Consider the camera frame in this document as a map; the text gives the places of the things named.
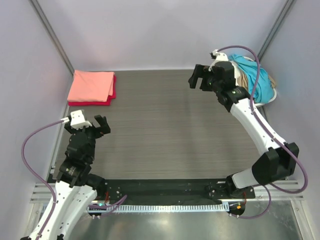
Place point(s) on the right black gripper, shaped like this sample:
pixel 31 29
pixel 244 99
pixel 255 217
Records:
pixel 199 70

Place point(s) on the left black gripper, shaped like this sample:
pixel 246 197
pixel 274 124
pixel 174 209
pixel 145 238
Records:
pixel 105 127

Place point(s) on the turquoise t shirt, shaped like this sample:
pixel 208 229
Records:
pixel 260 80

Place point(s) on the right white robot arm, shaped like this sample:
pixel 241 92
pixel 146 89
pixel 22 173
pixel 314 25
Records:
pixel 276 159

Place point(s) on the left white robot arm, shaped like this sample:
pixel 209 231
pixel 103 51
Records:
pixel 75 187

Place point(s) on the folded red t shirt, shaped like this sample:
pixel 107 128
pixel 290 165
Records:
pixel 96 103

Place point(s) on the folded salmon pink t shirt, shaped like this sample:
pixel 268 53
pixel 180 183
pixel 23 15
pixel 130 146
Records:
pixel 91 86

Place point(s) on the white t shirt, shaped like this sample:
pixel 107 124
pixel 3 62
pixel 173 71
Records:
pixel 237 73

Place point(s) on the beige t shirt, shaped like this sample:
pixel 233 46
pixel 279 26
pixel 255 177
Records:
pixel 243 81

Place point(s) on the white laundry basket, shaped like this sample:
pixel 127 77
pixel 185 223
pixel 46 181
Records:
pixel 268 98

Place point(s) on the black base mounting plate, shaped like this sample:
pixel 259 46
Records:
pixel 175 192

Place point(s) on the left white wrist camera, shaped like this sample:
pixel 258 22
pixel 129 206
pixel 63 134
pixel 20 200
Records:
pixel 78 120

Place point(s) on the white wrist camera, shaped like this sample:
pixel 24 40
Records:
pixel 217 57
pixel 78 120

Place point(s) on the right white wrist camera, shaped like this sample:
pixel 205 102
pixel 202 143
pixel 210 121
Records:
pixel 217 57

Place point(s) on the right aluminium frame post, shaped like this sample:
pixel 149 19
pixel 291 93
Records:
pixel 280 19

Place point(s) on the aluminium frame post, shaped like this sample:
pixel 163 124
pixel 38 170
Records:
pixel 280 19
pixel 51 33

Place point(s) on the white slotted cable duct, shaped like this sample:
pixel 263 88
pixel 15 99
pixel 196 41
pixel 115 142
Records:
pixel 224 207

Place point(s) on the left aluminium frame post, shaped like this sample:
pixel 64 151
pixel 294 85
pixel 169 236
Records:
pixel 51 33

